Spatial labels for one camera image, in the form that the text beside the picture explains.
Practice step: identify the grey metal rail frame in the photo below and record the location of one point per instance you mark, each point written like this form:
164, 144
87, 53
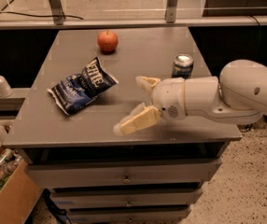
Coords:
69, 14

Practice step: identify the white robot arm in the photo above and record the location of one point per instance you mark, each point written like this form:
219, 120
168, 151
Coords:
237, 96

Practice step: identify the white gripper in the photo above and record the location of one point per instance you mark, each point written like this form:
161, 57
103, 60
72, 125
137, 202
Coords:
169, 97

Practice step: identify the red apple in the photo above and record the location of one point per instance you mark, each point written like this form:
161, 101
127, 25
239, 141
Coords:
107, 41

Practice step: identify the blue chip bag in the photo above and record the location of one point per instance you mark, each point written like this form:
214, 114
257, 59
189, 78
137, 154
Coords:
77, 91

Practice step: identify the blue energy drink can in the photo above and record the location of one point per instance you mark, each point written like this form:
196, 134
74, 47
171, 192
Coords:
182, 66

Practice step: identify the cans in cardboard box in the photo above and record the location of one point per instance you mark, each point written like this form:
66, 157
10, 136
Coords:
9, 161

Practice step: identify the cardboard box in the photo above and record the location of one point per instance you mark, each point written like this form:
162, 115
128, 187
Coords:
19, 194

